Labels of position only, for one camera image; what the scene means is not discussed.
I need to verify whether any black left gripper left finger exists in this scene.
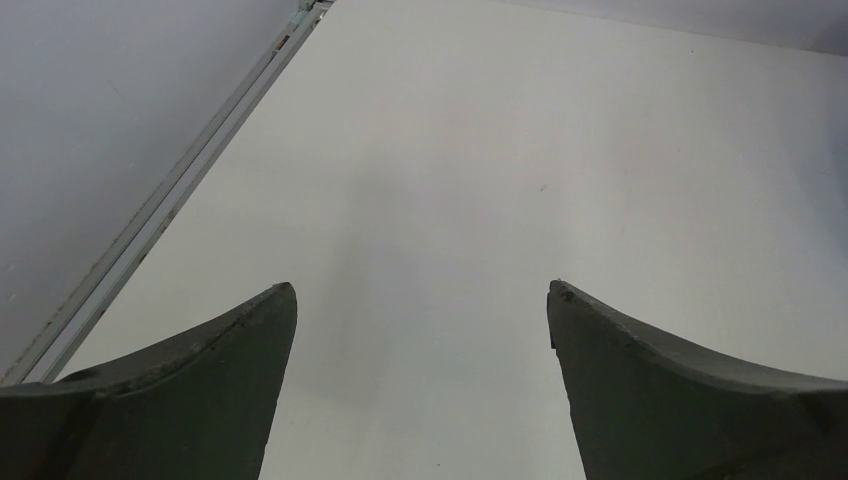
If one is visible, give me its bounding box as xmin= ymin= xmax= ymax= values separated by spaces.
xmin=1 ymin=283 xmax=297 ymax=479

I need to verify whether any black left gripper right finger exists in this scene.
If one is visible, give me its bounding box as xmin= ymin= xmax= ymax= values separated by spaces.
xmin=547 ymin=280 xmax=847 ymax=479

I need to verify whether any aluminium frame rail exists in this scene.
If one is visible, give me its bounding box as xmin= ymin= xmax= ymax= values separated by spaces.
xmin=1 ymin=1 xmax=328 ymax=386

